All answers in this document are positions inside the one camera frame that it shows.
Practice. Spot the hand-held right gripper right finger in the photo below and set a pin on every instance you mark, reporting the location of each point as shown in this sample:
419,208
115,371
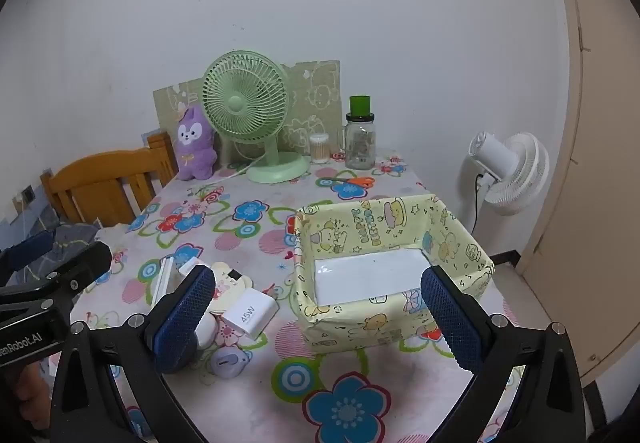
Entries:
450,318

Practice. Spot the white cube charger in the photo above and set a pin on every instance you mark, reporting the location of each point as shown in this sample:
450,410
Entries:
250,313

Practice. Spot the small round gadget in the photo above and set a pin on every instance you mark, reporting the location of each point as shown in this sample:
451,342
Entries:
229,364

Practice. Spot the yellow cartoon paper box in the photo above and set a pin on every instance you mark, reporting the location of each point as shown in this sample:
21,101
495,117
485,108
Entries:
360,228

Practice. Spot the glass jar with green lid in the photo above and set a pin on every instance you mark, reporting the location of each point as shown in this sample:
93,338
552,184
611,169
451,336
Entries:
360,143

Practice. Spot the silver white charger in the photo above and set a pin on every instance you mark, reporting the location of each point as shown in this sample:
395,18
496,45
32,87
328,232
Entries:
162,278

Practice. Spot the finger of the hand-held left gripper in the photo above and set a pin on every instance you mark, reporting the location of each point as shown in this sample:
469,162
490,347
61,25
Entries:
85,263
25,250

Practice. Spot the green desk fan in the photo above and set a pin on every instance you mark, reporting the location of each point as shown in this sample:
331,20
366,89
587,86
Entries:
240,98

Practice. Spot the white standing fan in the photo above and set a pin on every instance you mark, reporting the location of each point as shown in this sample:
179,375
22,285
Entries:
520,173

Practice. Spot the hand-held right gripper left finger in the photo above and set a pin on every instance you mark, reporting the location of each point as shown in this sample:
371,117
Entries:
182,323

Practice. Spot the grey plaid bedding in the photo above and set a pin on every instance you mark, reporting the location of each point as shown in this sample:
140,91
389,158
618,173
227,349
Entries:
70,235

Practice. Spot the white oval case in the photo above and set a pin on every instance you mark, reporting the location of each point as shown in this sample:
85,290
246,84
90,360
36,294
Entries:
206,330

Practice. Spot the cotton swab jar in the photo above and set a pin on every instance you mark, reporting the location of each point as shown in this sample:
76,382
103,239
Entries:
319,150

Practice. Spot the purple plush toy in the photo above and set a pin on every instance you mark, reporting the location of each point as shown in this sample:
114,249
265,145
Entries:
192,148

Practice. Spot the beige cartoon cardboard panel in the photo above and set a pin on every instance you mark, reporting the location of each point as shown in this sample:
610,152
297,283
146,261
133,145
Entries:
320,93

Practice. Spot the cream cartoon round disc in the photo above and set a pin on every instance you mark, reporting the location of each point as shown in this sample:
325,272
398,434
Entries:
230,280

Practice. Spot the wooden chair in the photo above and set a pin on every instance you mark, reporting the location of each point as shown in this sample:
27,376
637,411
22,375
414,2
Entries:
100,183

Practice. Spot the beige wooden door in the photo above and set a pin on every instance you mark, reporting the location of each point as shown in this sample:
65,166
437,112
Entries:
595,123

